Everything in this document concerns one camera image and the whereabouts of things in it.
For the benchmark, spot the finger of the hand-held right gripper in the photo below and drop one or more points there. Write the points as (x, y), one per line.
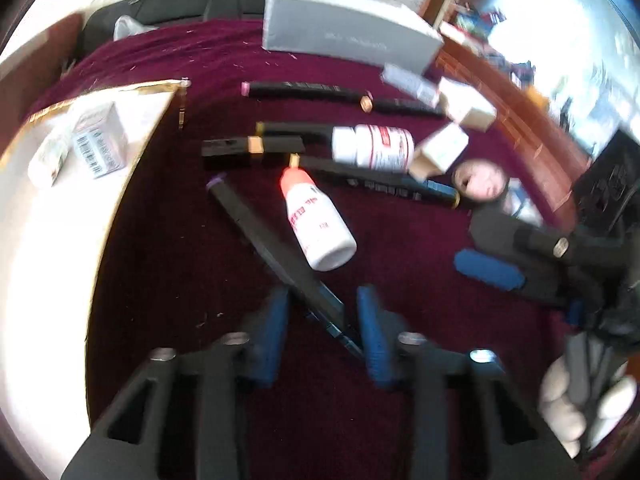
(575, 312)
(490, 267)

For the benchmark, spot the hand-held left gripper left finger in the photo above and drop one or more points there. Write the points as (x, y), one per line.
(272, 340)

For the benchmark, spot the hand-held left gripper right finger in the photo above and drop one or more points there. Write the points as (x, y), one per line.
(375, 335)

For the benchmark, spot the round pinkish object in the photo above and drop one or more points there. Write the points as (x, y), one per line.
(480, 180)

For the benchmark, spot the black marker with purple cap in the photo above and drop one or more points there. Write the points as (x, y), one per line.
(270, 245)

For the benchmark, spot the blue and white medicine box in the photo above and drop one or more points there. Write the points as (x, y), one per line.
(440, 152)

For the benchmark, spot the white bottle with red cap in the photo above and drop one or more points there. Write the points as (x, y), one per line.
(315, 220)

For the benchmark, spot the black marker with olive caps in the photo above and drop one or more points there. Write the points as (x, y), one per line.
(380, 182)

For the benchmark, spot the white bottle with red label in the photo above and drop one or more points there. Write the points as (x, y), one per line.
(372, 147)

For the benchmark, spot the black marker with gold band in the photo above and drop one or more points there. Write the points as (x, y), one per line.
(250, 150)

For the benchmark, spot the black marker with yellow cap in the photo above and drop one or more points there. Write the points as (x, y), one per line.
(295, 130)

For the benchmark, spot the white tray with gold rim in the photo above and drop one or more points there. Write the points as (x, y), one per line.
(60, 270)

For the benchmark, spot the person's right hand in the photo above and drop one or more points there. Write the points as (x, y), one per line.
(562, 405)

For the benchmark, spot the maroon velvet cloth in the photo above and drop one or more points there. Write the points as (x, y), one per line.
(200, 240)

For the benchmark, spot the flat white medicine pack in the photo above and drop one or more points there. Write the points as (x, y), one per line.
(467, 105)

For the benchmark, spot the black marker with orange cap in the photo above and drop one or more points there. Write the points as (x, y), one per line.
(400, 106)

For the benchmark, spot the small grey clear box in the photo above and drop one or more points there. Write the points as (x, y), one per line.
(410, 82)

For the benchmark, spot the wooden framed mirror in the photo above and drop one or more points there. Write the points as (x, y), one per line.
(550, 50)

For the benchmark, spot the black marker with pink cap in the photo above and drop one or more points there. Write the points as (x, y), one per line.
(305, 91)

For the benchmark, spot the thin gold stick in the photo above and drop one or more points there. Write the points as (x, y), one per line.
(182, 105)

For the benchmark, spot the small white barcode box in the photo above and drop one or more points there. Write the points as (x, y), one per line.
(100, 142)

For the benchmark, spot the large grey cardboard box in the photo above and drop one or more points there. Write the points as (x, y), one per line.
(345, 27)

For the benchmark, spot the plain white bottle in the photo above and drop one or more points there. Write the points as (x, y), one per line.
(47, 157)

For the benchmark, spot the white plastic bag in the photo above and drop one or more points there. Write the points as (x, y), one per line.
(131, 27)

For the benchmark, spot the black sofa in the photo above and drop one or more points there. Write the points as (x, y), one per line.
(175, 10)

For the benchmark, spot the reddish brown wooden furniture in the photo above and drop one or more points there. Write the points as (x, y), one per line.
(35, 50)

